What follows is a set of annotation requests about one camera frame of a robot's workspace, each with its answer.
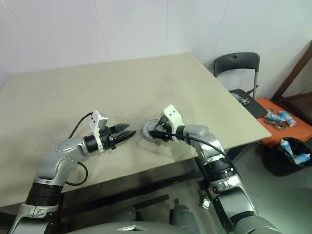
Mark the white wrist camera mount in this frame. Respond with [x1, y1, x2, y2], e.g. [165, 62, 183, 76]
[163, 104, 187, 142]
[89, 110, 109, 153]

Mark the black waste bin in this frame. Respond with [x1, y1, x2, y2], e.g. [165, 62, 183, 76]
[262, 137, 312, 177]

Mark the orange tray with parts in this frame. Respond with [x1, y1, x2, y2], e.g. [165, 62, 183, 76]
[254, 97, 312, 147]

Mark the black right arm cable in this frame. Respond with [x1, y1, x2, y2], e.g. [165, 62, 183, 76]
[155, 120, 234, 169]

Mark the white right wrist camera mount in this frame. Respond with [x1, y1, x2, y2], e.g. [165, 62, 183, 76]
[163, 104, 187, 142]

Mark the dark rounded grey shape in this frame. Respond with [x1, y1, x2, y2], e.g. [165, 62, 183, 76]
[169, 204, 195, 226]

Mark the grey robot torso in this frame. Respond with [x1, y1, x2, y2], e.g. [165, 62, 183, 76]
[62, 219, 220, 234]

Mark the grey toothed gear disc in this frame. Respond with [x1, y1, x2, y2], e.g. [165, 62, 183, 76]
[143, 118, 161, 134]

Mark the silver table foot bracket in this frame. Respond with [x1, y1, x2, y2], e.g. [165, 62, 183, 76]
[199, 189, 212, 209]

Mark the grey copper-wound motor stator housing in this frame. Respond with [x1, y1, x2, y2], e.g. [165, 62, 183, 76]
[142, 129, 166, 144]

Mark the long black tape strip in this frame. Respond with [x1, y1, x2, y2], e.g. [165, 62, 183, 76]
[133, 194, 170, 209]

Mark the black folding chair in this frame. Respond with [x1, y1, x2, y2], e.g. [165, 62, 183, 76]
[214, 52, 268, 119]

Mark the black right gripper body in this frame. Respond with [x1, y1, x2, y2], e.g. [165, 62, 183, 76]
[162, 121, 176, 143]

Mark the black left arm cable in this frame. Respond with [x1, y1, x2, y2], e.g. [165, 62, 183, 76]
[65, 112, 94, 186]

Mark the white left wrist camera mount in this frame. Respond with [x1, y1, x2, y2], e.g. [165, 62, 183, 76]
[89, 110, 109, 153]

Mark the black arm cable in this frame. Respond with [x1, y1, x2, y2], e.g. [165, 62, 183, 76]
[65, 112, 94, 186]
[155, 120, 234, 169]

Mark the blue white tube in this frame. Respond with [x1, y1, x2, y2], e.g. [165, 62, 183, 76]
[265, 111, 285, 122]
[279, 111, 297, 126]
[293, 153, 312, 164]
[279, 139, 293, 156]

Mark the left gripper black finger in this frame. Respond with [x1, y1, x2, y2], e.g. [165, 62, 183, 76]
[114, 131, 137, 144]
[111, 123, 129, 134]

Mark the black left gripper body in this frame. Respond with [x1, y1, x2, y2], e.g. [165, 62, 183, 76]
[99, 127, 117, 151]

